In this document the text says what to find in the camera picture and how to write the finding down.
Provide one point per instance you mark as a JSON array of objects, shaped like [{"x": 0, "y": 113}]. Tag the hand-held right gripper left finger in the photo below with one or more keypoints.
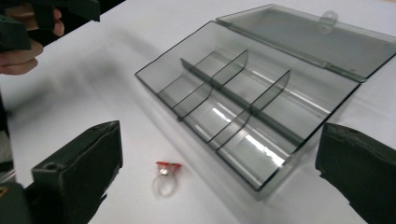
[{"x": 77, "y": 174}]

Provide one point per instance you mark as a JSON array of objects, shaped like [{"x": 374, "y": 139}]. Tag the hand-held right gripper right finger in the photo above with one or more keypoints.
[{"x": 364, "y": 168}]

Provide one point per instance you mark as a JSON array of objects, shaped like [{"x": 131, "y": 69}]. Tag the clear grey compartment box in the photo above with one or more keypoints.
[{"x": 271, "y": 124}]

